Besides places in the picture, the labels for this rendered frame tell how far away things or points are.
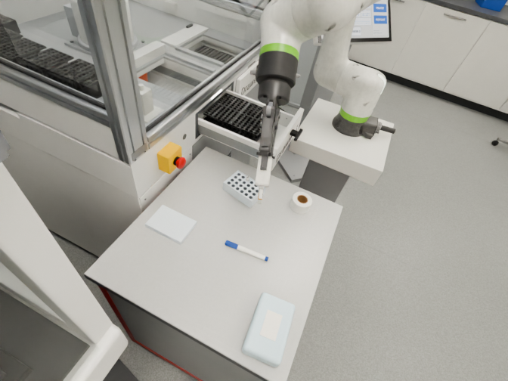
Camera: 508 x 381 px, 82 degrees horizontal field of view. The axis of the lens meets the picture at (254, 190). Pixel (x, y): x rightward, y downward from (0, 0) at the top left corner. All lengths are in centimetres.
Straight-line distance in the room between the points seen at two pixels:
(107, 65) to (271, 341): 70
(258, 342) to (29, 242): 54
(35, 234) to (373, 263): 185
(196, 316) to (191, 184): 45
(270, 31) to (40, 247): 59
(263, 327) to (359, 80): 91
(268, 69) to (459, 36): 340
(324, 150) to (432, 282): 127
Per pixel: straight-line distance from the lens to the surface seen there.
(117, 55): 72
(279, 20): 73
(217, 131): 108
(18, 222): 36
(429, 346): 197
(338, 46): 122
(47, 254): 41
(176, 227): 92
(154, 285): 86
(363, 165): 120
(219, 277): 86
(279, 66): 69
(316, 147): 119
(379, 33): 202
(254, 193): 100
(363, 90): 122
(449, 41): 399
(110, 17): 69
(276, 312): 80
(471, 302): 228
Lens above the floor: 154
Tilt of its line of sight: 48 degrees down
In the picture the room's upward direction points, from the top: 13 degrees clockwise
